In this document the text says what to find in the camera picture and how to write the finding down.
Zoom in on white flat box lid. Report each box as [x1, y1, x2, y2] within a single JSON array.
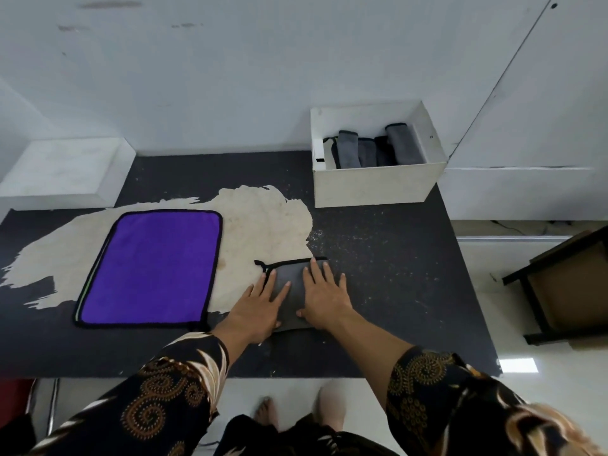
[[0, 137, 137, 210]]

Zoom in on person's foot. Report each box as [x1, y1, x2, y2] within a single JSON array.
[[315, 382, 346, 431], [254, 397, 279, 429]]

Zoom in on person's right forearm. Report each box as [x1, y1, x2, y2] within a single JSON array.
[[327, 310, 414, 410]]

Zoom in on person's left forearm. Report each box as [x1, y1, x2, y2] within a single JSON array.
[[211, 322, 276, 372]]

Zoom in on red chair with metal legs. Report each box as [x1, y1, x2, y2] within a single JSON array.
[[0, 377, 61, 438]]

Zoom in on black stool frame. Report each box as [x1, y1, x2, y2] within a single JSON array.
[[502, 226, 608, 346]]

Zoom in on black cable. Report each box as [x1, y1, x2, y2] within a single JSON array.
[[490, 219, 576, 232]]

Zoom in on person's dark trousers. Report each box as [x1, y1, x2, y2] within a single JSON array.
[[213, 412, 401, 456]]

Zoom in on person's right hand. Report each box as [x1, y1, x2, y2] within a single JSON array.
[[296, 256, 355, 331]]

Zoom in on person's left foot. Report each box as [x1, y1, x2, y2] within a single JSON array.
[[254, 397, 279, 429]]

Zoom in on person's patterned right sleeve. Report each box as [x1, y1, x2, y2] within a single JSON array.
[[386, 345, 605, 456]]

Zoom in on purple cloth black trim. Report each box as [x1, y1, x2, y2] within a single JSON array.
[[72, 209, 224, 330]]

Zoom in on metal floor rail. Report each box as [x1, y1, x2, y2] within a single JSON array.
[[457, 235, 572, 243]]

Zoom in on white box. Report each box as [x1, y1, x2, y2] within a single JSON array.
[[310, 100, 448, 208]]

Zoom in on person's right foot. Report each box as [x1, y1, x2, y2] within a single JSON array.
[[315, 382, 346, 431]]

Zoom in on person's patterned sleeve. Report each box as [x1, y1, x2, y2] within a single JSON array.
[[28, 332, 231, 456], [386, 345, 605, 456]]

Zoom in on person's patterned left sleeve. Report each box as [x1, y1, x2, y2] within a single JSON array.
[[28, 332, 231, 456]]

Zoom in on green microfibre cloth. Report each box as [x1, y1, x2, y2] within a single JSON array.
[[254, 256, 344, 334]]

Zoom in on person's left hand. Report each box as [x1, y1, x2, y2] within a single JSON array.
[[227, 272, 291, 346]]

